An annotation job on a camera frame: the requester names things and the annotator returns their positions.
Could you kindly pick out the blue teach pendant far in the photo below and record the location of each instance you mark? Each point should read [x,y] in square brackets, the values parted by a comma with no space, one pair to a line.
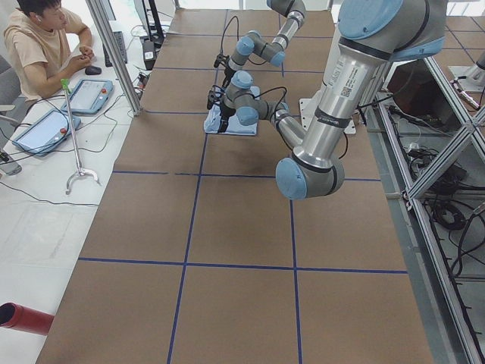
[88,96]

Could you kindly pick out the light blue t-shirt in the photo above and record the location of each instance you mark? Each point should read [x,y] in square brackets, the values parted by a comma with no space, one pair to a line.
[238,125]

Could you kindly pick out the red cylinder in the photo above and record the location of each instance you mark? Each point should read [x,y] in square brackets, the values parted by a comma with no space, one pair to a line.
[26,319]

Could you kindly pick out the blue teach pendant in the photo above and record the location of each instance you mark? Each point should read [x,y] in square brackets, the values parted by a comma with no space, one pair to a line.
[88,96]
[45,134]

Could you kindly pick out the aluminium frame rail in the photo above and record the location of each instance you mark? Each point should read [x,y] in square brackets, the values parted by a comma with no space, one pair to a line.
[437,142]

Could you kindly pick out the seated man in beige shirt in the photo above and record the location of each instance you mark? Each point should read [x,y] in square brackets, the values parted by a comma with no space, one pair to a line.
[46,43]

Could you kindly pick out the black computer mouse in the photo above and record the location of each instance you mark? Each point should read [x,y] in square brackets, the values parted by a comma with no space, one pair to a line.
[93,70]

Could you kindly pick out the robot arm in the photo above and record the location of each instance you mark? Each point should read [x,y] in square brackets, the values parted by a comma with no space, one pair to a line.
[369,34]
[253,43]

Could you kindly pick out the blue teach pendant near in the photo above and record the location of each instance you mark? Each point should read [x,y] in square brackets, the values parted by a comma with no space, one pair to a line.
[45,134]

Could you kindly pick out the metal reacher grabber stick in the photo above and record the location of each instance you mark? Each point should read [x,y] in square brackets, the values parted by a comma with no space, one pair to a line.
[80,170]

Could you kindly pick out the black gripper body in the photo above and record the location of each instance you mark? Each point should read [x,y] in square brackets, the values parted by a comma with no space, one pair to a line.
[228,70]
[226,112]

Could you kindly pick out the aluminium frame post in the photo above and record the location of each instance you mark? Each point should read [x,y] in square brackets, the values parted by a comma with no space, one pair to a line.
[103,26]

